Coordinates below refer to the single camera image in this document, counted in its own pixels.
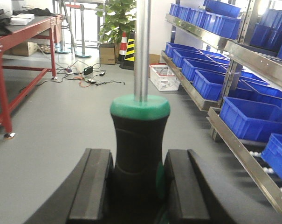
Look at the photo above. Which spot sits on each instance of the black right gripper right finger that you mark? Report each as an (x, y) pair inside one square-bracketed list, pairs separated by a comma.
[(197, 194)]

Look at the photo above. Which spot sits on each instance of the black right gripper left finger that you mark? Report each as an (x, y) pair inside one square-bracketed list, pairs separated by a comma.
[(83, 197)]

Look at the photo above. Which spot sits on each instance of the black green screwdriver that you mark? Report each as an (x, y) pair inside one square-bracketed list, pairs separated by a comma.
[(139, 120)]

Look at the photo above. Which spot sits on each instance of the black power adapter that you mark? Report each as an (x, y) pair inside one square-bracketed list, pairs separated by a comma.
[(88, 70)]

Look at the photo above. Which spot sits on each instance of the yellow black striped bollard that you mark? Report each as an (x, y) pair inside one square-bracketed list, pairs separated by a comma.
[(129, 59)]

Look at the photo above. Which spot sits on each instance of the metal storage shelf rack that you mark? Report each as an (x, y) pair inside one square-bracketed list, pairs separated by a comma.
[(241, 55)]

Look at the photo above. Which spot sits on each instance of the brown floor cardboard box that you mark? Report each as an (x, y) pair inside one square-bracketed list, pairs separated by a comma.
[(107, 54)]

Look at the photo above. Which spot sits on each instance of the red white traffic cone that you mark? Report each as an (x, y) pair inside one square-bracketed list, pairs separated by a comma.
[(122, 48)]

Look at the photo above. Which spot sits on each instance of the green potted plant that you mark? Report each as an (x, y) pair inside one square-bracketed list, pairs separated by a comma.
[(120, 16)]

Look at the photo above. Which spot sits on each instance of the dark grey cloth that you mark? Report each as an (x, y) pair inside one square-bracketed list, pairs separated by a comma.
[(4, 22)]

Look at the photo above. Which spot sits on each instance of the white wire basket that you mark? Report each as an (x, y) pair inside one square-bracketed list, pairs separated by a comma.
[(163, 77)]

